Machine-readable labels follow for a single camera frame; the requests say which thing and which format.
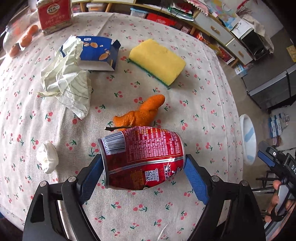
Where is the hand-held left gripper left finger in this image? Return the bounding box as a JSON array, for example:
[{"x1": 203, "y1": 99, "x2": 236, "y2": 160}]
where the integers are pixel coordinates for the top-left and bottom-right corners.
[{"x1": 22, "y1": 155, "x2": 105, "y2": 241}]

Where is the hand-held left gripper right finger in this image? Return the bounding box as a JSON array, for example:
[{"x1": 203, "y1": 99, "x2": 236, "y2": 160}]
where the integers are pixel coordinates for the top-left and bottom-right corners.
[{"x1": 183, "y1": 153, "x2": 266, "y2": 241}]

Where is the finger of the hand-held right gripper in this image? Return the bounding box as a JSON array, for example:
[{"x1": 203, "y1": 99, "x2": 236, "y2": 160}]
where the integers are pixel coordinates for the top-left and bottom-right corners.
[
  {"x1": 257, "y1": 149, "x2": 278, "y2": 172},
  {"x1": 258, "y1": 141, "x2": 288, "y2": 161}
]

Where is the white trash bin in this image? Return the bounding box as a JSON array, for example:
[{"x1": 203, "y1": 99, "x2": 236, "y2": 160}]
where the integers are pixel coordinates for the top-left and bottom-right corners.
[{"x1": 239, "y1": 114, "x2": 257, "y2": 166}]

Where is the dented red drink can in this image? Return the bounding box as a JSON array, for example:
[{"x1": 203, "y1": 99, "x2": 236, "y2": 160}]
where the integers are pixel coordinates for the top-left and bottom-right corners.
[{"x1": 97, "y1": 126, "x2": 187, "y2": 191}]

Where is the person's right hand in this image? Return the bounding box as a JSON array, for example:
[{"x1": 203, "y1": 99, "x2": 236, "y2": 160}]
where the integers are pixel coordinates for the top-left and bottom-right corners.
[{"x1": 264, "y1": 179, "x2": 296, "y2": 223}]

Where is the stack of blue white boxes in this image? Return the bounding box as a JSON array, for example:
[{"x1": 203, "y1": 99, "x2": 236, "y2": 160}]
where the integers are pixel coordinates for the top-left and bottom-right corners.
[{"x1": 268, "y1": 111, "x2": 291, "y2": 140}]

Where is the crumpled white tissue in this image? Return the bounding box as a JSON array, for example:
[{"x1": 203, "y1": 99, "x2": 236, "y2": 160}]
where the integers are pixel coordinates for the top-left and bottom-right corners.
[{"x1": 36, "y1": 140, "x2": 59, "y2": 174}]

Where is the grey refrigerator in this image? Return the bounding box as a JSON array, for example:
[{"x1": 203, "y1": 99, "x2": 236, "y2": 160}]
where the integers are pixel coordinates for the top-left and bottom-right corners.
[{"x1": 241, "y1": 62, "x2": 296, "y2": 112}]

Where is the orange peel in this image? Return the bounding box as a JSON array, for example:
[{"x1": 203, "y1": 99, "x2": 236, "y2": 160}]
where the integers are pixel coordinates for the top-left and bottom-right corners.
[{"x1": 104, "y1": 94, "x2": 166, "y2": 132}]

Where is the yellow paper note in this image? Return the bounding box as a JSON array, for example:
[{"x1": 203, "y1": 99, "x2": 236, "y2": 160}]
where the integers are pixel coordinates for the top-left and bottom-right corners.
[{"x1": 286, "y1": 45, "x2": 296, "y2": 62}]

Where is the crumpled white paper bag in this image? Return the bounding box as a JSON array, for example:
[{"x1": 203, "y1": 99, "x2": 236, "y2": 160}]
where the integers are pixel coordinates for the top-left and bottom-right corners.
[{"x1": 38, "y1": 35, "x2": 93, "y2": 120}]

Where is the black microwave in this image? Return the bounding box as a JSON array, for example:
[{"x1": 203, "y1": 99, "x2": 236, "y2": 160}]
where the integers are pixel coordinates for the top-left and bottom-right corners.
[{"x1": 240, "y1": 30, "x2": 270, "y2": 61}]

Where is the yellow sponge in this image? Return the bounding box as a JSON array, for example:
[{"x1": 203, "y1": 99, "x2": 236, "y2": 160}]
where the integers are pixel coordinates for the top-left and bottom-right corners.
[{"x1": 128, "y1": 38, "x2": 187, "y2": 87}]

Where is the white cloth cover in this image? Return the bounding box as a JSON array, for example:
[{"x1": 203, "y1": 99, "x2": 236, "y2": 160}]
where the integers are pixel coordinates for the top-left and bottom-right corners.
[{"x1": 240, "y1": 14, "x2": 275, "y2": 52}]

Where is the blue snack box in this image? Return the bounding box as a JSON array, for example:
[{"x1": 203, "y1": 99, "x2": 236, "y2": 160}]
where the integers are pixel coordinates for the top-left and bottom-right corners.
[{"x1": 60, "y1": 36, "x2": 122, "y2": 72}]

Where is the white and wood tv cabinet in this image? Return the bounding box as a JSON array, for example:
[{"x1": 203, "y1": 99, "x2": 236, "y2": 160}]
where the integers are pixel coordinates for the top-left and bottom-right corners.
[{"x1": 72, "y1": 0, "x2": 255, "y2": 66}]

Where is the colourful map bag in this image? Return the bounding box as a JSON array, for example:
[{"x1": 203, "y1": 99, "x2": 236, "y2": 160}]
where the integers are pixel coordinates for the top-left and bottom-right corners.
[{"x1": 205, "y1": 0, "x2": 240, "y2": 31}]

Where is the pink cloth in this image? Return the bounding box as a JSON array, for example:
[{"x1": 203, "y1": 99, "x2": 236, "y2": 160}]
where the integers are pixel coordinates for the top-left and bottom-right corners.
[{"x1": 184, "y1": 0, "x2": 210, "y2": 15}]

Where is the glass jar with wooden lid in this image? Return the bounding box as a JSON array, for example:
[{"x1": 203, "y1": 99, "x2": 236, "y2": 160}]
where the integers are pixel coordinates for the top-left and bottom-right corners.
[{"x1": 0, "y1": 13, "x2": 40, "y2": 58}]

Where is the red gift box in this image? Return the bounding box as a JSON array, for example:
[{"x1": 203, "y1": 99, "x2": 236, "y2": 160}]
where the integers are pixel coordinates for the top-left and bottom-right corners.
[{"x1": 146, "y1": 13, "x2": 179, "y2": 28}]

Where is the clear jar with red label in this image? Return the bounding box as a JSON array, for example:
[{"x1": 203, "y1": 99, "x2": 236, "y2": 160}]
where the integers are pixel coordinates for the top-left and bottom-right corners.
[{"x1": 36, "y1": 0, "x2": 74, "y2": 35}]

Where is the clear plastic storage box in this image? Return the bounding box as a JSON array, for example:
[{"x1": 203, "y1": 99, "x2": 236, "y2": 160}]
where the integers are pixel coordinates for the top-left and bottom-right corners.
[
  {"x1": 86, "y1": 2, "x2": 107, "y2": 12},
  {"x1": 130, "y1": 8, "x2": 149, "y2": 19}
]

